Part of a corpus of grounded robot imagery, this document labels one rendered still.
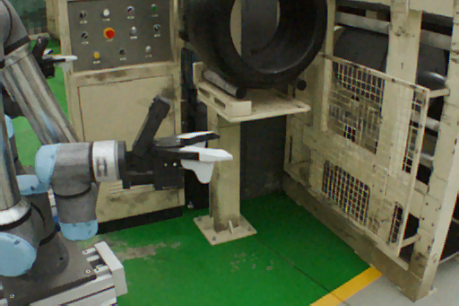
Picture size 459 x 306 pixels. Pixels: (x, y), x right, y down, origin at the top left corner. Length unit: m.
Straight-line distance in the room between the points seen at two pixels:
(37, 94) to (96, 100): 1.28
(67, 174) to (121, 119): 1.44
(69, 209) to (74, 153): 0.11
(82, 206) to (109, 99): 1.38
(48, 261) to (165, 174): 0.41
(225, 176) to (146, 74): 0.65
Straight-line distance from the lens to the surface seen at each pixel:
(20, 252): 0.87
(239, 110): 1.71
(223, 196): 2.30
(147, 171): 0.81
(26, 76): 0.90
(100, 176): 0.80
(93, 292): 1.16
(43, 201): 1.01
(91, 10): 2.14
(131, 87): 2.18
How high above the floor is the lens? 1.38
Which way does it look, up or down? 22 degrees down
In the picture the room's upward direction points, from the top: straight up
